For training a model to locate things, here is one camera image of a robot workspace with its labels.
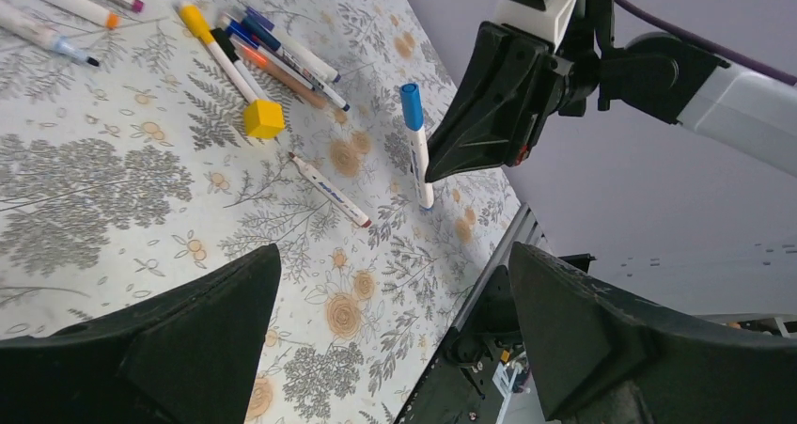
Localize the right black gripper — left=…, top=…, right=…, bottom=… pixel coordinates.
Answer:
left=425, top=0, right=600, bottom=182

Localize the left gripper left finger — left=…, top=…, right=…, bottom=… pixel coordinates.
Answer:
left=1, top=244, right=281, bottom=423

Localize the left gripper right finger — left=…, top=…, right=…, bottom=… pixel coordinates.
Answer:
left=508, top=243, right=796, bottom=423

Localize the light blue capped marker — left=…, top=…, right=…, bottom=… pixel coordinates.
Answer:
left=399, top=83, right=434, bottom=211

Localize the red brown capped marker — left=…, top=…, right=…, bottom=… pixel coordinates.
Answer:
left=289, top=151, right=372, bottom=228

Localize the blue capped white marker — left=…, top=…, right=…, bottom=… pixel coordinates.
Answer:
left=1, top=2, right=101, bottom=67

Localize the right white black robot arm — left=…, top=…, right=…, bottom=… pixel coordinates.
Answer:
left=423, top=0, right=796, bottom=182

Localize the floral table mat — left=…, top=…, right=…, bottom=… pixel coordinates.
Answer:
left=1, top=0, right=519, bottom=423

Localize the yellow cube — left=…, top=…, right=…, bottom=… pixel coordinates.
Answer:
left=242, top=99, right=286, bottom=139

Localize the orange brown marker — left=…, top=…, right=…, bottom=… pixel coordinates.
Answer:
left=231, top=39, right=327, bottom=109

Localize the dark blue capped marker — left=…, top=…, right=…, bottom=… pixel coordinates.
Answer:
left=219, top=13, right=350, bottom=112

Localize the black capped white marker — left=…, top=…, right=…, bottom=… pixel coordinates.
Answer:
left=211, top=28, right=268, bottom=100

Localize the yellow capped white marker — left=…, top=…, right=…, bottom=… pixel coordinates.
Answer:
left=176, top=1, right=258, bottom=103

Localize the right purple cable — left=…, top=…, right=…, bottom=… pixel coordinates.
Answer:
left=613, top=0, right=797, bottom=87

